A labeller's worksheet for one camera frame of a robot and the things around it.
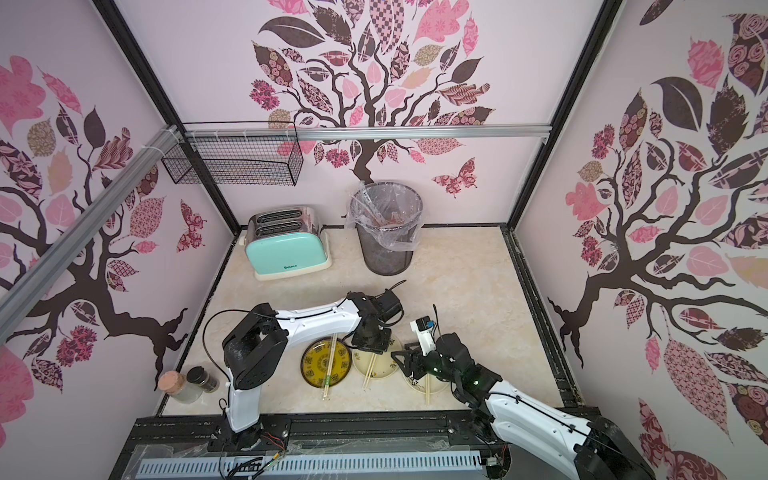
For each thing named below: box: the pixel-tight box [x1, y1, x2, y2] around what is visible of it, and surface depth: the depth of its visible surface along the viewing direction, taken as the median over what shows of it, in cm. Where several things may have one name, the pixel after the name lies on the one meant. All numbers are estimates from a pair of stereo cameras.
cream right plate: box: [406, 374, 452, 394], surface depth 81 cm
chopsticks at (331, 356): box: [322, 333, 338, 399], surface depth 85 cm
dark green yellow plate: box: [300, 337, 353, 388], surface depth 86 cm
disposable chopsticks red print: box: [425, 373, 431, 407], surface depth 80 cm
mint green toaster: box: [244, 206, 333, 281], surface depth 99 cm
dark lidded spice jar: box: [186, 366, 220, 393], surface depth 76 cm
